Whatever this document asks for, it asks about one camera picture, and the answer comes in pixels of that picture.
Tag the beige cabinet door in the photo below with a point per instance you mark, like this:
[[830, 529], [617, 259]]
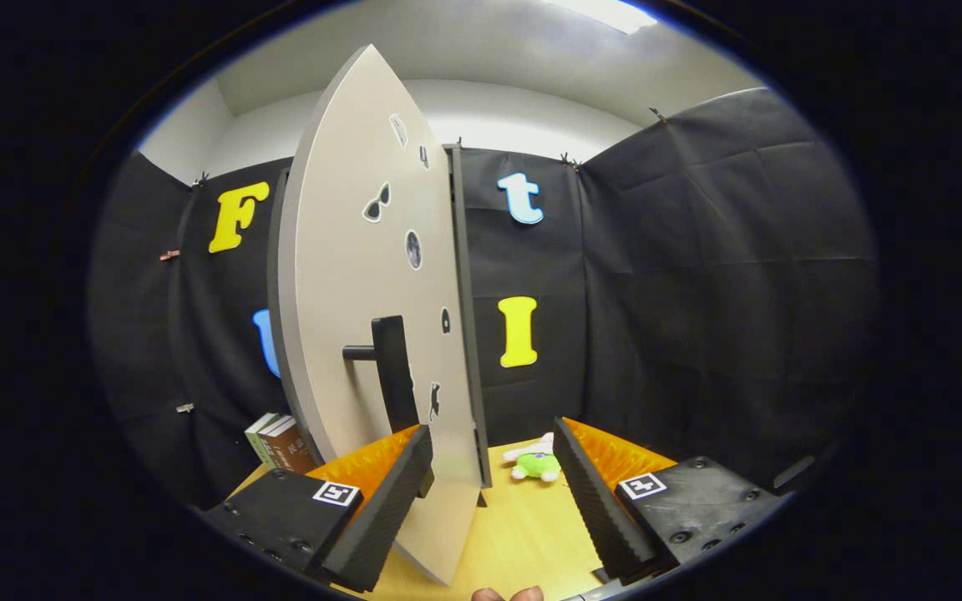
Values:
[[339, 250]]

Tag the long ceiling light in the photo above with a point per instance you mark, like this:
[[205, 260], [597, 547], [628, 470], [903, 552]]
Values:
[[598, 12]]

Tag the green and white plush toy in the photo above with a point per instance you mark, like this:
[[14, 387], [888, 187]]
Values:
[[538, 466]]

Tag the brown spine book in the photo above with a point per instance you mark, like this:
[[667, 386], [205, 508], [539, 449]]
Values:
[[276, 446], [297, 451]]

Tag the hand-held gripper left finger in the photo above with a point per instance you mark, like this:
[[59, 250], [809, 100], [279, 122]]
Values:
[[381, 509]]

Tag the dark grey cabinet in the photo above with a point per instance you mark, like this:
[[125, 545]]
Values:
[[468, 334]]

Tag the black backdrop cloth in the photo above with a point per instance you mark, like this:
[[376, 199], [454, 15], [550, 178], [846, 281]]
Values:
[[698, 292]]

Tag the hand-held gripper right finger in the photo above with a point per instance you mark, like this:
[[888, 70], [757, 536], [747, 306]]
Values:
[[594, 501]]

